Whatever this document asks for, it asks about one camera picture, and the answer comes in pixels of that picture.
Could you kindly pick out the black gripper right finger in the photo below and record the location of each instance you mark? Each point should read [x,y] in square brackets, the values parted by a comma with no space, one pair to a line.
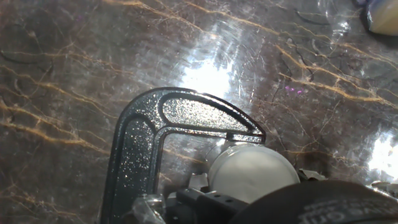
[311,205]

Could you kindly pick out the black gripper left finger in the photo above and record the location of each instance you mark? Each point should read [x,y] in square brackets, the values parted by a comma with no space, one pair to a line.
[208,207]

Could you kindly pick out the black metal C-clamp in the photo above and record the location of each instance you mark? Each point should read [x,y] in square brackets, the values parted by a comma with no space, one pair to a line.
[140,155]

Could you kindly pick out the plastic bag of sponges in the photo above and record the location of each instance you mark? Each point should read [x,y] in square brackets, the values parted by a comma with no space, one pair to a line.
[384,15]

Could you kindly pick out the dark marble pattern mat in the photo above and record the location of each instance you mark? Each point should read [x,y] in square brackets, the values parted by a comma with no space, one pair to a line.
[62,62]

